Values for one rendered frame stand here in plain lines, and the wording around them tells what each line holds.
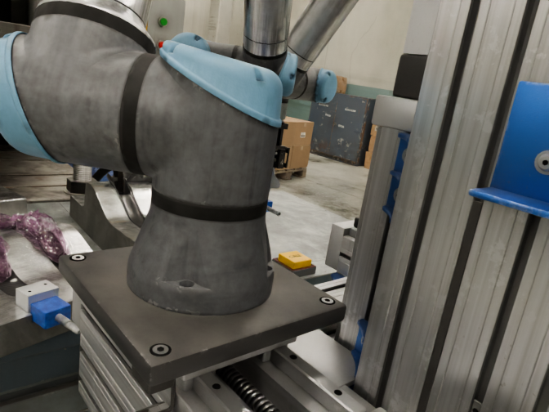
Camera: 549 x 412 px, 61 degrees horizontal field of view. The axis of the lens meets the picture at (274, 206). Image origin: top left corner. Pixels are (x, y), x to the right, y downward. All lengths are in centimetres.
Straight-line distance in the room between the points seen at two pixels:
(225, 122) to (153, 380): 21
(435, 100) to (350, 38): 839
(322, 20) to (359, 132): 695
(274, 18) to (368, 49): 782
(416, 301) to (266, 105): 23
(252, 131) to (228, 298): 15
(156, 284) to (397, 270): 23
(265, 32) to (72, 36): 37
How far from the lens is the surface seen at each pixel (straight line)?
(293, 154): 595
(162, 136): 41
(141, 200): 121
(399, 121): 53
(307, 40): 95
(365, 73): 852
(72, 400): 105
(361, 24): 874
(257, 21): 76
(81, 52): 46
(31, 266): 95
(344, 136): 802
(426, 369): 48
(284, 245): 132
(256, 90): 41
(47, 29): 48
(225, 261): 43
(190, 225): 42
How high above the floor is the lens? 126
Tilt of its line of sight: 16 degrees down
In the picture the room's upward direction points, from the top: 9 degrees clockwise
